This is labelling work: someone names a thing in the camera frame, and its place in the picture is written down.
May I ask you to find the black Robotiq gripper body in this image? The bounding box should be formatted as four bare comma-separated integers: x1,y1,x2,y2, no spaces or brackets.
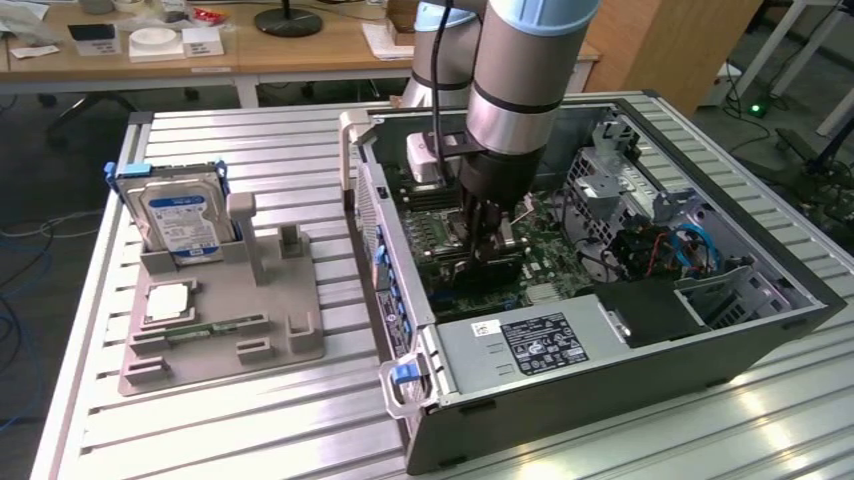
458,148,543,211

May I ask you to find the black graphics card metal bracket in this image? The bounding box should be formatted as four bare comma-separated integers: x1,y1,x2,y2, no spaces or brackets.
437,234,533,294

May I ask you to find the CPU socket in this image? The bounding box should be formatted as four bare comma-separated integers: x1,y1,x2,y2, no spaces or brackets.
439,207,470,246

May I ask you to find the metal socket cover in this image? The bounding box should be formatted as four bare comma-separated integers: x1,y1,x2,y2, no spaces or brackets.
510,196,539,227

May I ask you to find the green motherboard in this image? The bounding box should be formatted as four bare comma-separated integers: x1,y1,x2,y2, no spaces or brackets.
399,179,589,324

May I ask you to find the metal disk bay cage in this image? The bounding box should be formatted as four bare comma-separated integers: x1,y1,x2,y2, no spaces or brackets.
565,144,669,251

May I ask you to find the silver power supply unit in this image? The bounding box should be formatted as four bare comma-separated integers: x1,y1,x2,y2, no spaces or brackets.
426,293,633,396

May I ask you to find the stack of papers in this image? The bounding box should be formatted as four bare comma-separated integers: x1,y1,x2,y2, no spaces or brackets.
362,22,417,61

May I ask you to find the open black PC case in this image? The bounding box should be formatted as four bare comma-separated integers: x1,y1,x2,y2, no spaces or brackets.
338,89,850,476

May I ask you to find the wooden cabinet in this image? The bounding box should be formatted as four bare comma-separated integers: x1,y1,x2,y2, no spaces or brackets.
557,0,766,116

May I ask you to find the brown cardboard box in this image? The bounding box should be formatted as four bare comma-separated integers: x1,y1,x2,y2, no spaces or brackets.
386,0,421,35

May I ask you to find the grey plastic parts rack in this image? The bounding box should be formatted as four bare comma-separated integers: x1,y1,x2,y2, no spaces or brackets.
118,192,327,398

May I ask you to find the black round lamp base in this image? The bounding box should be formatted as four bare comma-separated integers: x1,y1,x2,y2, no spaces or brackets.
252,0,327,37

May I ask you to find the hard disk blue label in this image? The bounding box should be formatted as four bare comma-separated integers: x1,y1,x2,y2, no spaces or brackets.
136,180,226,264

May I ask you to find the green RAM stick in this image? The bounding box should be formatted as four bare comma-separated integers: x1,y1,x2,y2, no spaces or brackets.
164,319,259,342

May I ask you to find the silver CPU chip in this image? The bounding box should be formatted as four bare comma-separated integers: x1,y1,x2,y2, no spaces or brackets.
144,284,194,322

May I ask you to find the white printed card box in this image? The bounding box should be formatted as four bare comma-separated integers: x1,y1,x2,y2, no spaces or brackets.
180,27,223,59

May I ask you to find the hard drive with blue label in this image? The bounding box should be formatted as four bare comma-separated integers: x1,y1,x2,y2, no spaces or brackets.
102,157,232,251

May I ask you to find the white box round dish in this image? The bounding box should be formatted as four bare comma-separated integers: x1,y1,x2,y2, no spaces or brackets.
127,27,187,65

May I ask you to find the black and white box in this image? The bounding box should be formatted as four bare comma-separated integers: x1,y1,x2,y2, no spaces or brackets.
68,23,123,57

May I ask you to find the wooden desk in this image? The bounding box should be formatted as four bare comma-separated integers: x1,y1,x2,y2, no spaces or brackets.
0,0,602,109

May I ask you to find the clear plastic bag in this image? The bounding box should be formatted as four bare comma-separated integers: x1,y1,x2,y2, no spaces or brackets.
0,0,68,39

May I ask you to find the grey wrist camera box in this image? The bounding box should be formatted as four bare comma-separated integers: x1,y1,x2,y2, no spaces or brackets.
405,130,469,185

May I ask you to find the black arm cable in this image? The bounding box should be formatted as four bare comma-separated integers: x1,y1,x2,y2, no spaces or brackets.
426,0,459,187

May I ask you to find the black plastic air duct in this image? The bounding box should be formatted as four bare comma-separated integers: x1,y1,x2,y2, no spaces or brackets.
595,277,714,350

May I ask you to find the blue data wire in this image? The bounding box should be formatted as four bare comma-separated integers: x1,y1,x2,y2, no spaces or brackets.
669,224,724,275

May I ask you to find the white desk frame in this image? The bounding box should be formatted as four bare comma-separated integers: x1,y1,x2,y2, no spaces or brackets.
730,0,854,137

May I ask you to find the blue floor cable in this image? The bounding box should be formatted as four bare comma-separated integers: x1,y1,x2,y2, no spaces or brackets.
0,234,59,431

